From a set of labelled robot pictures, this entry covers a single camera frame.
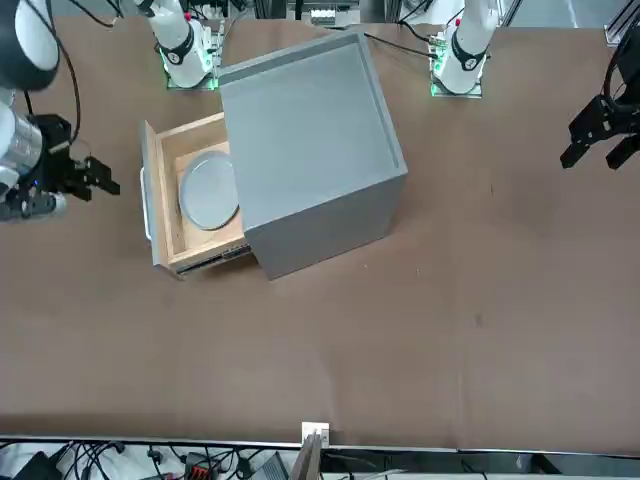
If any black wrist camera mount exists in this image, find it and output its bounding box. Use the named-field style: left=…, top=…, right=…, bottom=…
left=0, top=191, right=69, bottom=222

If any black box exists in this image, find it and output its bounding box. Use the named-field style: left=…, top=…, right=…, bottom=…
left=9, top=451, right=57, bottom=480

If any aluminium camera post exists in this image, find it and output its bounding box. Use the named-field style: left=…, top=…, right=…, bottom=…
left=292, top=421, right=331, bottom=480

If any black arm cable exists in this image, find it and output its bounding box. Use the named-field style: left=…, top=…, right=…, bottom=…
left=602, top=34, right=629, bottom=121
left=47, top=27, right=82, bottom=149

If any aluminium table edge rail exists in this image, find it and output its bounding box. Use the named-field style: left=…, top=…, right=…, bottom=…
left=0, top=432, right=640, bottom=459

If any gray metal cabinet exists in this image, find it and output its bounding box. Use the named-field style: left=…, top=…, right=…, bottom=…
left=217, top=24, right=409, bottom=281

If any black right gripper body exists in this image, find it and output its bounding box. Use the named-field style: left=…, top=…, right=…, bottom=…
left=29, top=113, right=87, bottom=197

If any white plate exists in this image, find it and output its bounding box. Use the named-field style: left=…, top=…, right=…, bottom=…
left=178, top=149, right=240, bottom=232

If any orange black plug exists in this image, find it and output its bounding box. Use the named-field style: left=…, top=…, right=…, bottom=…
left=182, top=451, right=212, bottom=480

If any gray drawer white handle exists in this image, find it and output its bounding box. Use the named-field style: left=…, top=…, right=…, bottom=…
left=138, top=112, right=254, bottom=279

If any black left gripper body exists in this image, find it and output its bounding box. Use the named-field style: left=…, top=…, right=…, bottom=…
left=568, top=92, right=640, bottom=147

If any dark grey power adapter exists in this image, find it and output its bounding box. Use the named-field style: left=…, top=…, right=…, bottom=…
left=249, top=451, right=291, bottom=480

